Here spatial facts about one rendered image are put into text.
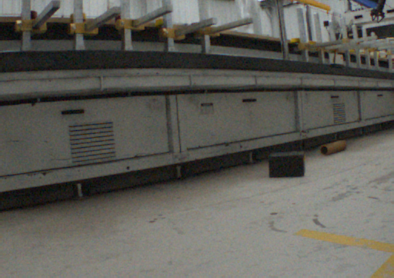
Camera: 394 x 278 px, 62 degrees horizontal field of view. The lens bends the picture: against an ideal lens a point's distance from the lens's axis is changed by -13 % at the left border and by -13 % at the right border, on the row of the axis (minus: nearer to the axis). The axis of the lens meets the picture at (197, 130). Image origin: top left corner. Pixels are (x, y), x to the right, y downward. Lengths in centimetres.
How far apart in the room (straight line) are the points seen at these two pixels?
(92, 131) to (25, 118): 37
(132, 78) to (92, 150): 43
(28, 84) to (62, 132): 38
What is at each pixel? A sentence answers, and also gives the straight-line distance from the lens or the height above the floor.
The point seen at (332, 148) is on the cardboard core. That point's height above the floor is 5.
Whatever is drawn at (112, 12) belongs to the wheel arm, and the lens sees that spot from 143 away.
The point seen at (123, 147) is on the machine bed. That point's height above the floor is 23.
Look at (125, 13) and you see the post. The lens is 179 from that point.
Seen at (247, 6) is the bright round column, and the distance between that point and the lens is 725.
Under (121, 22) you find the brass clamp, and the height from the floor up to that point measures 84.
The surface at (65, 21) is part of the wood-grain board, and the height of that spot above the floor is 88.
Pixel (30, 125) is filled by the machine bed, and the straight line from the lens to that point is 180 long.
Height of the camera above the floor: 39
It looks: 3 degrees down
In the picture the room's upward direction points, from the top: 4 degrees counter-clockwise
